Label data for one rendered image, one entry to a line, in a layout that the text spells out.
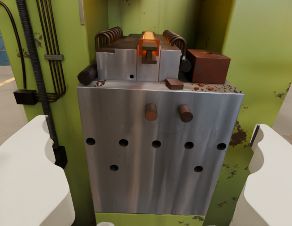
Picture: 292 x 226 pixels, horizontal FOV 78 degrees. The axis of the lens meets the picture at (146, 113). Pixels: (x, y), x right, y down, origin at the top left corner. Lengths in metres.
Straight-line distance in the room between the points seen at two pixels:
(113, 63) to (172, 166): 0.32
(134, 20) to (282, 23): 0.56
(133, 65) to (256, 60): 0.40
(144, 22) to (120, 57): 0.49
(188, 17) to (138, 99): 0.60
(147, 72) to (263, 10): 0.38
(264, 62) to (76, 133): 0.70
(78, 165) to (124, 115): 0.47
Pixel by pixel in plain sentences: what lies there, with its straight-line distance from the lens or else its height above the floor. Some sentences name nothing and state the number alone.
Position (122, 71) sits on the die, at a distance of 0.46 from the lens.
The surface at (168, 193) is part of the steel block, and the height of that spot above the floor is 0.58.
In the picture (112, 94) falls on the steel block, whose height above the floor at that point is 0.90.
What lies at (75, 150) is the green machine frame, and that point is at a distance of 0.81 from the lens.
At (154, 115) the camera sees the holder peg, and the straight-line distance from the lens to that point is 0.39.
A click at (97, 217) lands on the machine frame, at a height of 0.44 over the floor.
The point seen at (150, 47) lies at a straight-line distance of 0.34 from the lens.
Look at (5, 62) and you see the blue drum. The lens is 5.01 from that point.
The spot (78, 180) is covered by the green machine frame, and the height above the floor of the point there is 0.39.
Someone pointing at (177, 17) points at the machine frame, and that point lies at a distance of 0.93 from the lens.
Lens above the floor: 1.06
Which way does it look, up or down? 28 degrees down
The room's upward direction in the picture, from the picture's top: 3 degrees clockwise
